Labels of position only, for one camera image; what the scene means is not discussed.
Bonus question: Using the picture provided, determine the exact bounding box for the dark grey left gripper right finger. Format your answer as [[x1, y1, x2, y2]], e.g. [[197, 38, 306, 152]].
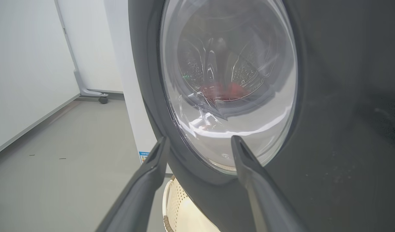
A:
[[231, 135, 307, 232]]

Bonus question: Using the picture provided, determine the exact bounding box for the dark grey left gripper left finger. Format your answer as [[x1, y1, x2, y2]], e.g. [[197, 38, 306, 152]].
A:
[[96, 136, 171, 232]]

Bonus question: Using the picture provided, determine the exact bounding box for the dark glass washing machine door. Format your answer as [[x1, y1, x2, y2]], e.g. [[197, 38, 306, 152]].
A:
[[128, 0, 395, 232]]

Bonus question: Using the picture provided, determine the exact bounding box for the red garment with white stripes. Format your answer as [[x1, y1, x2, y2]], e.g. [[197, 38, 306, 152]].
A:
[[199, 82, 253, 102]]

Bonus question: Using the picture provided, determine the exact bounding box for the cream perforated laundry basket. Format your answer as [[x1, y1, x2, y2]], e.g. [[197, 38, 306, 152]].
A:
[[162, 176, 221, 232]]

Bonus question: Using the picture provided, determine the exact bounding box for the white washing machine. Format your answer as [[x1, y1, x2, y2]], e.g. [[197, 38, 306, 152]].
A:
[[104, 0, 173, 174]]

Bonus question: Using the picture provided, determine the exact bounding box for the metal frame leg with caster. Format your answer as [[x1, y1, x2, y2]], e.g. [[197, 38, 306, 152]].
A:
[[54, 0, 124, 104]]

